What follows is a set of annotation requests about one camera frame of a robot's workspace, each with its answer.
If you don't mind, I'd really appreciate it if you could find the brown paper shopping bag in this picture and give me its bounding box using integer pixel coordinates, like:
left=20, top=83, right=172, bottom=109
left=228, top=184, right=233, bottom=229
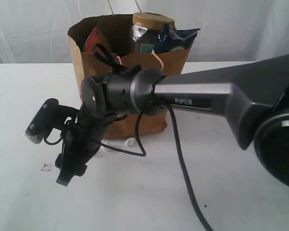
left=67, top=0, right=192, bottom=139

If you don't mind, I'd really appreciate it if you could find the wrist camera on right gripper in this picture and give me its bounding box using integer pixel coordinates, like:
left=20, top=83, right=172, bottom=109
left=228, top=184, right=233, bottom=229
left=25, top=98, right=79, bottom=145

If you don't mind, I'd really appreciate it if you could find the spaghetti packet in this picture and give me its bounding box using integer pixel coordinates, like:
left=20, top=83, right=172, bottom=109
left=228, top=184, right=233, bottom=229
left=153, top=24, right=201, bottom=54

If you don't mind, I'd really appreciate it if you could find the white backdrop curtain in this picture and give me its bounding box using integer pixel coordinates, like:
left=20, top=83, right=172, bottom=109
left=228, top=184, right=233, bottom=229
left=0, top=0, right=289, bottom=63

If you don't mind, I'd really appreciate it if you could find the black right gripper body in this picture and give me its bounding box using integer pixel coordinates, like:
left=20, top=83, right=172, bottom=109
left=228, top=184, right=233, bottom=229
left=58, top=113, right=116, bottom=177

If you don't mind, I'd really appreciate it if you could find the small clear plastic scrap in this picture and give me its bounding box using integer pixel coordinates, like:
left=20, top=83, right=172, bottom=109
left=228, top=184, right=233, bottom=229
left=41, top=163, right=52, bottom=172

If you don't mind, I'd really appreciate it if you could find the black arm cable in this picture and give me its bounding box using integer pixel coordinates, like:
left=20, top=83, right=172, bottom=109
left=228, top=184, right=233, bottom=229
left=43, top=43, right=214, bottom=231

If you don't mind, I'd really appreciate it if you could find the clear jar with gold lid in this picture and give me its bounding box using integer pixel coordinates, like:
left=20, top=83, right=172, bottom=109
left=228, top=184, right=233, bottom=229
left=131, top=13, right=175, bottom=54

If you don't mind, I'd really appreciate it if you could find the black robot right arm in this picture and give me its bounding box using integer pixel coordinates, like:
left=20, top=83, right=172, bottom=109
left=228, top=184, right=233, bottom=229
left=56, top=54, right=289, bottom=186

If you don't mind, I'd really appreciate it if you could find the brown kraft stand-up pouch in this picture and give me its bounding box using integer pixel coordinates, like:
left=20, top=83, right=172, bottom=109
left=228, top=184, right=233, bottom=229
left=83, top=26, right=111, bottom=53

